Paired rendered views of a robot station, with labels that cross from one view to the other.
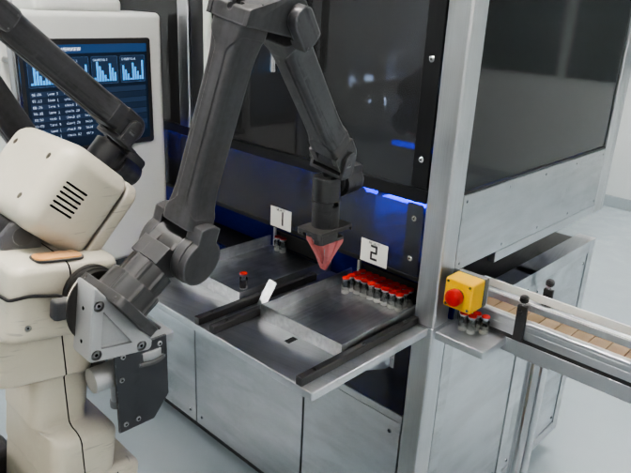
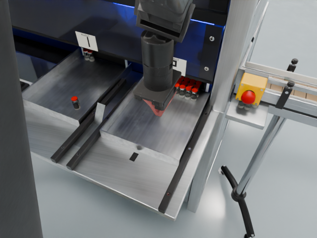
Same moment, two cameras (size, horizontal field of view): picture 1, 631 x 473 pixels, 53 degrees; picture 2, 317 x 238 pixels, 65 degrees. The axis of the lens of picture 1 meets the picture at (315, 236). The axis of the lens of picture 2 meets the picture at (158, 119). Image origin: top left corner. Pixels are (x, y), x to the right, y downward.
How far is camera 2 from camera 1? 0.88 m
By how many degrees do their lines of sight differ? 31
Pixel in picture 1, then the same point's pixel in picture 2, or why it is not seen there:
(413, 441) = (205, 163)
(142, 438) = (37, 163)
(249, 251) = (67, 65)
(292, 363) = (145, 185)
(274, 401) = not seen: hidden behind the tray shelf
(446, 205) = (246, 26)
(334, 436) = not seen: hidden behind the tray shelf
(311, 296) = (129, 101)
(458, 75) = not seen: outside the picture
